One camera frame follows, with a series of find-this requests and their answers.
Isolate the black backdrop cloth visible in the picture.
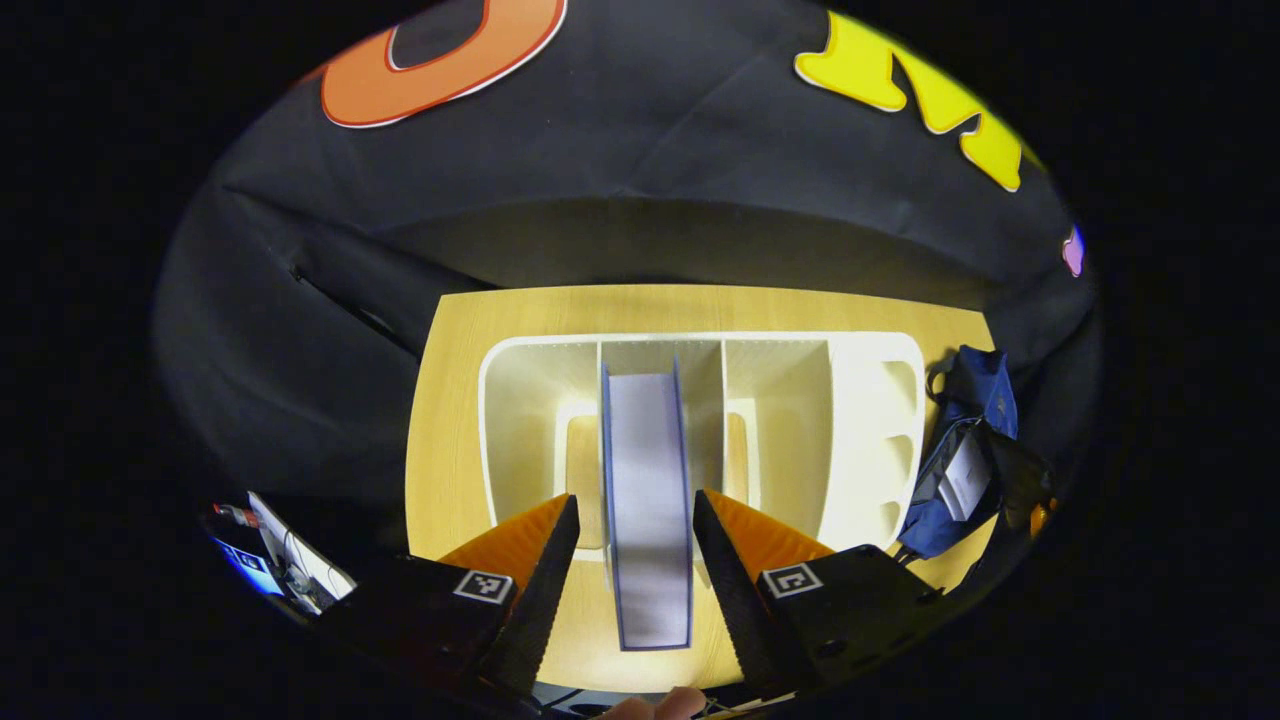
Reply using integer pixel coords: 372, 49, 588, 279
155, 0, 1101, 521

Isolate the cluttered side table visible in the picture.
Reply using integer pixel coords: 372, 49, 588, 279
203, 490, 358, 618

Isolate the white plastic bookshelf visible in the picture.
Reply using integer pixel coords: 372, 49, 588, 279
478, 331, 927, 563

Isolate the blue cover book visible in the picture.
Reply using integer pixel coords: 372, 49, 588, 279
600, 355, 695, 652

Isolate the blue schoolbag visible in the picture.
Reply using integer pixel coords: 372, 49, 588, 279
893, 345, 1053, 561

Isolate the white patterned book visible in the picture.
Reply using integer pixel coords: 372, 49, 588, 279
938, 428, 993, 523

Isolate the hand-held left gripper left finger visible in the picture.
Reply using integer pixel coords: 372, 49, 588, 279
318, 493, 582, 699

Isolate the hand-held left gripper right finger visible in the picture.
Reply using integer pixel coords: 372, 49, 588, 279
692, 488, 947, 694

